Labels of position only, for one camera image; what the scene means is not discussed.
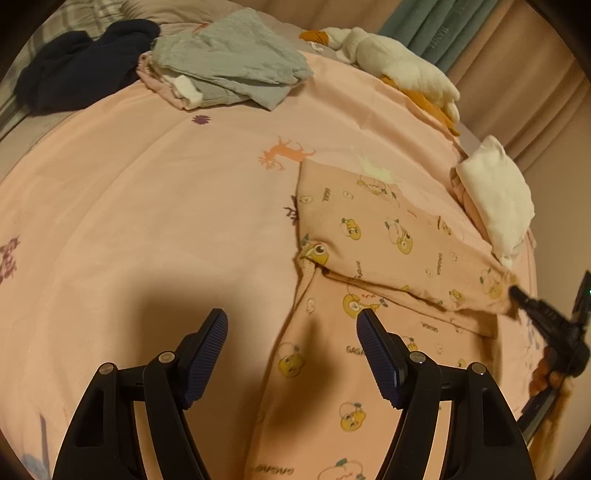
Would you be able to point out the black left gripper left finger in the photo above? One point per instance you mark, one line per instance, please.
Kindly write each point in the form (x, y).
(102, 440)

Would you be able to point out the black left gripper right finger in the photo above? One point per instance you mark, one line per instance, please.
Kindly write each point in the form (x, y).
(484, 440)

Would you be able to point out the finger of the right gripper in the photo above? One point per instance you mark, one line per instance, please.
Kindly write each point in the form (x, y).
(552, 326)

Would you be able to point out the pink cartoon print shirt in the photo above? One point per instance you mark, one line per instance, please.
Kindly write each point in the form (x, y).
(366, 247)

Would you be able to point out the folded white cream clothes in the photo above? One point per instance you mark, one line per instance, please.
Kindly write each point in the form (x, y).
(495, 195)

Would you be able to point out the right hand holding gripper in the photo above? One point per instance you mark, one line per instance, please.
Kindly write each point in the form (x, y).
(545, 376)

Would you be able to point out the pink animal print bedsheet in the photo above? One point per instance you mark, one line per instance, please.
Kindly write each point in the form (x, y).
(130, 221)

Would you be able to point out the beige curtain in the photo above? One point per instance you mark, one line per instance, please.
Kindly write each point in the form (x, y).
(518, 79)

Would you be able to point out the teal curtain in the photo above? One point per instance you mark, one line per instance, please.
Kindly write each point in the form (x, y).
(438, 30)

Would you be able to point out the white plush goose toy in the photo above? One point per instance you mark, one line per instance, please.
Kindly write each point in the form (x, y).
(395, 65)

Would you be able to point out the plaid grey blanket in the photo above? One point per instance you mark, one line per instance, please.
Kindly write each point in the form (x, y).
(74, 24)

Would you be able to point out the pink white garment under grey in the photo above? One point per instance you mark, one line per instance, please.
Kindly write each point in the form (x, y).
(177, 90)

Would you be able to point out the dark navy garment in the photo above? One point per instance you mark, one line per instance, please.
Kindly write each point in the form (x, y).
(78, 78)

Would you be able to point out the grey folded garment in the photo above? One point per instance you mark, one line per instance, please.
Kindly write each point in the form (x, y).
(232, 60)

